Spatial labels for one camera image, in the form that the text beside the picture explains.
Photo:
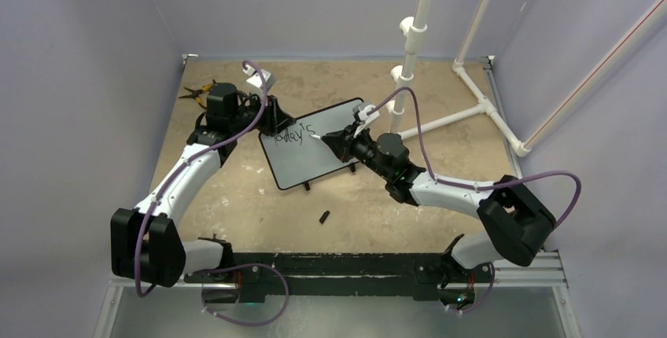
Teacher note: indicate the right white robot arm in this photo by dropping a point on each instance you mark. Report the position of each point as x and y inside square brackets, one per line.
[516, 224]

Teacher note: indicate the black marker cap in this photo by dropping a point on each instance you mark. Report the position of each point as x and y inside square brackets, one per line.
[324, 217]

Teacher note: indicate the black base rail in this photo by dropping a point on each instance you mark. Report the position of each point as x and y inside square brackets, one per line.
[419, 276]

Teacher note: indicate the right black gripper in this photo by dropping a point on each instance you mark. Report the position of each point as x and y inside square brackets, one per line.
[340, 143]

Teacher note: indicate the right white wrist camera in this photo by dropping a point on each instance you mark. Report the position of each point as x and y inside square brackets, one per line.
[364, 114]

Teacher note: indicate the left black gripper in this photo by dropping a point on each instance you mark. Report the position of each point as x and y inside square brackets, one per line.
[274, 119]

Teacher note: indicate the black framed whiteboard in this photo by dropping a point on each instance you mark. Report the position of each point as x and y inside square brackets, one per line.
[296, 157]

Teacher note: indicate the aluminium extrusion frame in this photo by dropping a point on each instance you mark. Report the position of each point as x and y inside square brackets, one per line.
[546, 270]

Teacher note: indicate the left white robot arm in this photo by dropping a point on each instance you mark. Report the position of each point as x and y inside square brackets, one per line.
[145, 242]

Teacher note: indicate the yellow black pliers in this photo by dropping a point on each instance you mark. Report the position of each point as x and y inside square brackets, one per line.
[198, 95]

